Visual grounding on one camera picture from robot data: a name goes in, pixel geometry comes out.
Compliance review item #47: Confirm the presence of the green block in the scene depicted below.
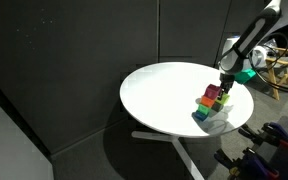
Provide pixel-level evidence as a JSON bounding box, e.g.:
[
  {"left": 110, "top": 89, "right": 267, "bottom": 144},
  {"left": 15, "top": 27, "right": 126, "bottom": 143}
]
[{"left": 196, "top": 103, "right": 213, "bottom": 116}]

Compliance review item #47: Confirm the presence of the pink block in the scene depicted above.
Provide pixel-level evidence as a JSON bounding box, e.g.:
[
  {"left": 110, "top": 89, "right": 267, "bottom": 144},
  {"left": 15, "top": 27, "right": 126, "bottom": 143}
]
[{"left": 203, "top": 83, "right": 222, "bottom": 100}]

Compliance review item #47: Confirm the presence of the clear plastic bag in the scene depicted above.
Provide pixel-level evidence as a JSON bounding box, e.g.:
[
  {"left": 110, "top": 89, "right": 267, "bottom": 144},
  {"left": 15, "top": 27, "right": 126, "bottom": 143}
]
[{"left": 266, "top": 38, "right": 281, "bottom": 52}]

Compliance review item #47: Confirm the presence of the teal camera mount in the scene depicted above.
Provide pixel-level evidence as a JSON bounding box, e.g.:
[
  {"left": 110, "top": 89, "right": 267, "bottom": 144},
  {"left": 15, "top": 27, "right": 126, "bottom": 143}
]
[{"left": 234, "top": 67, "right": 257, "bottom": 85}]

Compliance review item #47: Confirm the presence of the yellow block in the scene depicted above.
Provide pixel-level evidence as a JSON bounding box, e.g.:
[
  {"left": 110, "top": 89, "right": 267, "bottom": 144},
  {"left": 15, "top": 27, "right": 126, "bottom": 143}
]
[{"left": 217, "top": 93, "right": 231, "bottom": 105}]

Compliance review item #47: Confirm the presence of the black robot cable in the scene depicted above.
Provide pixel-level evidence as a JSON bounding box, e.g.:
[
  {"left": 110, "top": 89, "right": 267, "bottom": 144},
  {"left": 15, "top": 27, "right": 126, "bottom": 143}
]
[{"left": 249, "top": 31, "right": 288, "bottom": 95}]

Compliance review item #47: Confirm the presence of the purple clamp with orange tips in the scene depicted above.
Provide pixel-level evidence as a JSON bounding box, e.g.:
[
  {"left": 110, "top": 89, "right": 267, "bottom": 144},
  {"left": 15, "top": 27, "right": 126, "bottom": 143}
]
[{"left": 263, "top": 121, "right": 288, "bottom": 149}]

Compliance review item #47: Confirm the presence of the wooden chair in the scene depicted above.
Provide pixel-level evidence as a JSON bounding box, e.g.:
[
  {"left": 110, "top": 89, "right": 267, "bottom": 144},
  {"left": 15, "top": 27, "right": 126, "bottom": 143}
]
[{"left": 263, "top": 46, "right": 288, "bottom": 101}]

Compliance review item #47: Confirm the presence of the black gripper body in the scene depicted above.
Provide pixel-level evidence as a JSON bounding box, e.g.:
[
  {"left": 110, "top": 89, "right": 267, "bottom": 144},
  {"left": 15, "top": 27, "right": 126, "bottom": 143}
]
[{"left": 219, "top": 72, "right": 236, "bottom": 89}]

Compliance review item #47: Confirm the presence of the orange block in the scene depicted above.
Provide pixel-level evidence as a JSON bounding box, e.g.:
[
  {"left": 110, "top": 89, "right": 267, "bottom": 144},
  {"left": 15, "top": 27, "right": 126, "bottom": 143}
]
[{"left": 199, "top": 95, "right": 216, "bottom": 108}]

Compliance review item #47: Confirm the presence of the white table base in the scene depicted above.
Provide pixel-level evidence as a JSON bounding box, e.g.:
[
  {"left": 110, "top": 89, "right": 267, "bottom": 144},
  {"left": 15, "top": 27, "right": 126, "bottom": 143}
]
[{"left": 131, "top": 130, "right": 205, "bottom": 180}]

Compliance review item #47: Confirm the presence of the blue block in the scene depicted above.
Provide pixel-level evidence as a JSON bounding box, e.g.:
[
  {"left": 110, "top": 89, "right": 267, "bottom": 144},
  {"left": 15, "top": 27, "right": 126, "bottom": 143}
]
[{"left": 192, "top": 110, "right": 209, "bottom": 122}]

